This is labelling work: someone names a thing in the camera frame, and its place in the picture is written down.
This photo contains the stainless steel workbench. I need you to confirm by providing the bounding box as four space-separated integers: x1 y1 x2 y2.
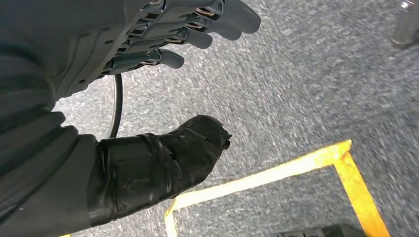
391 0 419 50

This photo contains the yellow floor tape square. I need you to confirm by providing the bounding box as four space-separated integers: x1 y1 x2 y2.
164 139 392 237

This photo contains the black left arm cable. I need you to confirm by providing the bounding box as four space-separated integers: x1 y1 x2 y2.
109 73 124 139

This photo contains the black perforated bracket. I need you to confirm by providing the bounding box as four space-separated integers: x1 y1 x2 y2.
273 223 366 237

